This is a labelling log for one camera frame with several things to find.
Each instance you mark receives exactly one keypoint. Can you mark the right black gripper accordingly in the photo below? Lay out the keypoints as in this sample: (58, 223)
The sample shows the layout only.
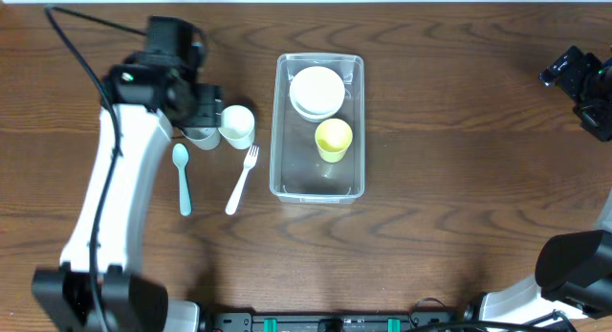
(600, 125)

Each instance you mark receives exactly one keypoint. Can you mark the grey plastic cup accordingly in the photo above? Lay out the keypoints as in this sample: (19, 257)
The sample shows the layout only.
(206, 138)

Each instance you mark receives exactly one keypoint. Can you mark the yellow plastic cup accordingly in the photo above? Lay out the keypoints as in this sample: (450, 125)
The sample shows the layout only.
(333, 137)

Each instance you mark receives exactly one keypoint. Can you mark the white plastic fork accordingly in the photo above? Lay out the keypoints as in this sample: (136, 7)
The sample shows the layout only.
(249, 163)

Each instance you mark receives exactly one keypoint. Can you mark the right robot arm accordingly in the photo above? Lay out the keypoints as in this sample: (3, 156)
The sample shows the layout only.
(573, 271)

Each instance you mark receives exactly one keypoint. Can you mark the clear plastic container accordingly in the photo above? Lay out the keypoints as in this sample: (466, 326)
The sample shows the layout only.
(298, 172)

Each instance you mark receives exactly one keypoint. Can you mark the mint green plastic spoon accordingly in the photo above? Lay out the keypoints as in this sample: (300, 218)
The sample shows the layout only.
(180, 158)

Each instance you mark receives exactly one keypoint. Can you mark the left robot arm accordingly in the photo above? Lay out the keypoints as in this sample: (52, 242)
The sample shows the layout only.
(98, 285)

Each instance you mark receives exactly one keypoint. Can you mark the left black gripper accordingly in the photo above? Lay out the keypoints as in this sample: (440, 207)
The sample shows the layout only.
(214, 104)

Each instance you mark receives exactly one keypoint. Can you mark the grey plastic bowl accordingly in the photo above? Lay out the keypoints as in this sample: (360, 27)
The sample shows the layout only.
(310, 117)

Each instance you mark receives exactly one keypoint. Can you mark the black mounting rail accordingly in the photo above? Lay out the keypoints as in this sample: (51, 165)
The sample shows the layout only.
(247, 322)

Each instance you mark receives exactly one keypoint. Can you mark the white plastic bowl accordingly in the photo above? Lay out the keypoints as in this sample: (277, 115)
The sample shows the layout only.
(317, 90)

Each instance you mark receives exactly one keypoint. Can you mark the white plastic cup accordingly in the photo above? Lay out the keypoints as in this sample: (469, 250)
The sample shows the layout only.
(238, 126)

